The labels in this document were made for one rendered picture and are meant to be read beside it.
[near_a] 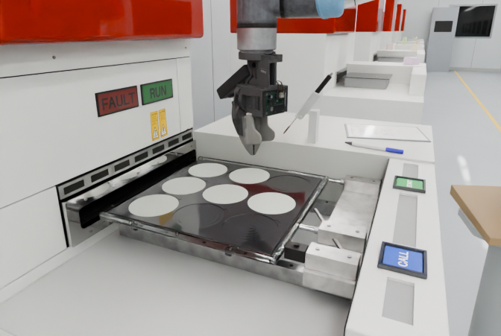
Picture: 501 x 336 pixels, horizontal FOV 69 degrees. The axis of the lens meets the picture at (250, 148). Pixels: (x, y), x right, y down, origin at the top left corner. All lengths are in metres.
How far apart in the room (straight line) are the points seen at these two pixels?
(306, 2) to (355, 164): 0.41
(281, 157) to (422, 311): 0.60
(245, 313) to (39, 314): 0.32
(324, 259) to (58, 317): 0.42
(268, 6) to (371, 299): 0.49
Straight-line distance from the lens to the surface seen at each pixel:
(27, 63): 0.69
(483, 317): 1.15
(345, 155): 0.91
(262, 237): 0.65
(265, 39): 0.68
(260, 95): 0.67
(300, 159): 0.94
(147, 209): 0.76
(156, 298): 0.67
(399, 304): 0.46
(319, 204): 0.89
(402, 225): 0.61
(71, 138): 0.75
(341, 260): 0.59
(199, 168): 0.95
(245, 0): 0.69
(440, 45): 13.01
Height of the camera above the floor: 1.24
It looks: 18 degrees down
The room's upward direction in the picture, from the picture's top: straight up
